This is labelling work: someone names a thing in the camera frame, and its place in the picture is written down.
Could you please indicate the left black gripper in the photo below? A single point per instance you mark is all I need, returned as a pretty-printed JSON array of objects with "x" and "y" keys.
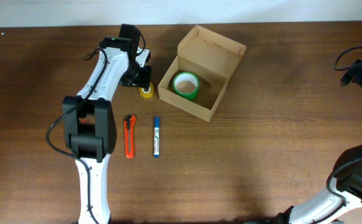
[{"x": 144, "y": 80}]

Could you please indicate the small yellow tape roll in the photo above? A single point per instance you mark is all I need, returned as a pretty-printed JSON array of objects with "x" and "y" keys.
[{"x": 147, "y": 92}]

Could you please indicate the green tape roll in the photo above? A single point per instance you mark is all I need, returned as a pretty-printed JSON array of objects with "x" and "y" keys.
[{"x": 186, "y": 84}]

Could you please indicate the brown cardboard box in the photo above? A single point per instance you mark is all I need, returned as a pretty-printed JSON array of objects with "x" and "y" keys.
[{"x": 213, "y": 58}]

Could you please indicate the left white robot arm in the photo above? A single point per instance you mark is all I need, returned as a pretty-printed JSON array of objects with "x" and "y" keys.
[{"x": 89, "y": 125}]

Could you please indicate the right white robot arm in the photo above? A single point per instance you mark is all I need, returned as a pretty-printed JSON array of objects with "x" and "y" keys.
[{"x": 342, "y": 193}]

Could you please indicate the orange utility knife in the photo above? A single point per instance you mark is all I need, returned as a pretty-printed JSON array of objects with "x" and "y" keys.
[{"x": 129, "y": 124}]

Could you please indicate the blue white marker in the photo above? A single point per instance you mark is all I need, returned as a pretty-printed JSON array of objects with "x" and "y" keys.
[{"x": 157, "y": 137}]

